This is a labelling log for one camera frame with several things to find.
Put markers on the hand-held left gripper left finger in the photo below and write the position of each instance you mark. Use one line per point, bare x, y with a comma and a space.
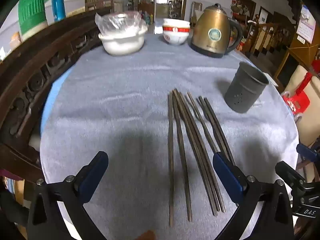
93, 178

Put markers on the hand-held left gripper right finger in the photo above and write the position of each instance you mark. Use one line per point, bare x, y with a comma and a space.
227, 177

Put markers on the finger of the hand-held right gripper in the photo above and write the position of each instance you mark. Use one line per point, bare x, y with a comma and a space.
287, 172
307, 152

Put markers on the bunch of dark metal chopsticks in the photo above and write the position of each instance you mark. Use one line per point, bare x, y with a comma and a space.
171, 155

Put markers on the grey metal chopstick holder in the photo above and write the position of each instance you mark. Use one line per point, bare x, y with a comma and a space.
242, 90

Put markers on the cream padded chair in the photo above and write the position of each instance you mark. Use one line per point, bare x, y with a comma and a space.
311, 125

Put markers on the red plastic chair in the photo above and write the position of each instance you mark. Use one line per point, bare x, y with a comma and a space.
300, 102

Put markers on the blue tablecloth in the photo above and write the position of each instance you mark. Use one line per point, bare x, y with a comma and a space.
51, 97

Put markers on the wooden stair railing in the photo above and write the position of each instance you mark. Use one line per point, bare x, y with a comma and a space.
265, 37

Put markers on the dark carved wooden chair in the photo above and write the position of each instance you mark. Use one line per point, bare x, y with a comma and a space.
30, 62

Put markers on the white ceramic pot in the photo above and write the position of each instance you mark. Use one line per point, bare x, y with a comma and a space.
122, 45

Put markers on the white bowl with red band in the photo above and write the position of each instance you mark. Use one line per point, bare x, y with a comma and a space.
175, 38

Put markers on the gold electric kettle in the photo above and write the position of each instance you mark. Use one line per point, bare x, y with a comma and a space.
210, 25

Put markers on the clear plastic bag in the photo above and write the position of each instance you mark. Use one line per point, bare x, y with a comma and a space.
117, 21

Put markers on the plain white bowl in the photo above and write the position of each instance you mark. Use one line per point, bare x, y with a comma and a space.
175, 22

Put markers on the slim wooden chair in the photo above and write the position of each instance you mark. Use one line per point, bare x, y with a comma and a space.
196, 10

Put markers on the brown wooden chair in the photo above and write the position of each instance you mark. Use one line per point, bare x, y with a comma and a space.
100, 5

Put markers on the green thermos flask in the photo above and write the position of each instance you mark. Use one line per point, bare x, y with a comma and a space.
32, 12

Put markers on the blue thermos flask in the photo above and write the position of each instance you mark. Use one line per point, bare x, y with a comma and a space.
58, 2

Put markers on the wall calendar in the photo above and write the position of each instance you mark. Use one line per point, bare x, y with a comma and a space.
306, 27

